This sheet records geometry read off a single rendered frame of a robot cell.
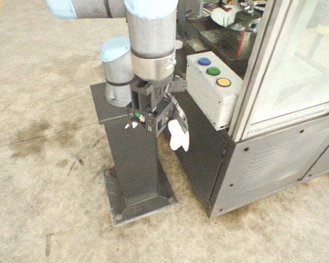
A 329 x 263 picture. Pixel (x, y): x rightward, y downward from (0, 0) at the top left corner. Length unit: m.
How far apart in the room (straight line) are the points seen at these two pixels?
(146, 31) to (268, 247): 1.34
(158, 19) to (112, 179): 1.34
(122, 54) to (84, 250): 1.06
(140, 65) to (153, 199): 1.18
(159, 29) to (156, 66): 0.06
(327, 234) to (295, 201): 0.23
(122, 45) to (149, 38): 0.47
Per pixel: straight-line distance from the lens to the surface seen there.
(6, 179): 1.89
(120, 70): 0.85
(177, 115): 0.48
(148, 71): 0.39
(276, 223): 1.58
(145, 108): 0.44
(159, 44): 0.37
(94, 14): 0.47
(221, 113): 0.78
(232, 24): 1.10
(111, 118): 0.88
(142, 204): 1.47
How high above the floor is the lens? 1.33
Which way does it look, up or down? 47 degrees down
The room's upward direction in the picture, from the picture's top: straight up
